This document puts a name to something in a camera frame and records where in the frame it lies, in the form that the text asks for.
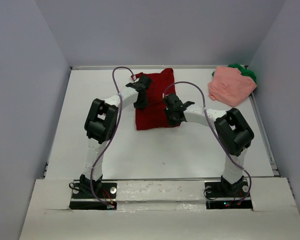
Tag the green t shirt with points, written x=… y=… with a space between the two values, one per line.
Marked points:
x=244 y=71

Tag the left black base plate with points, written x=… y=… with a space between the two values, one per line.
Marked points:
x=83 y=199

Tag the dark red t shirt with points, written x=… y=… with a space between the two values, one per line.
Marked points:
x=153 y=115

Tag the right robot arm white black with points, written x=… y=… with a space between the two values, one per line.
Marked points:
x=231 y=131

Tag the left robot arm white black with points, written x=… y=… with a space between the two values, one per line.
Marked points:
x=101 y=125

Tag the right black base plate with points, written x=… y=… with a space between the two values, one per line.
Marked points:
x=217 y=199

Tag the pink t shirt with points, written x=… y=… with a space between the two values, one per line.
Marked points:
x=229 y=86

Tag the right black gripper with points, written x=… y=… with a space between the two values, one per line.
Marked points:
x=171 y=122

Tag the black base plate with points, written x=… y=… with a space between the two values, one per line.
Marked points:
x=217 y=199
x=83 y=199

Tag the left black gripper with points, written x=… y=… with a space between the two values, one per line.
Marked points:
x=141 y=105

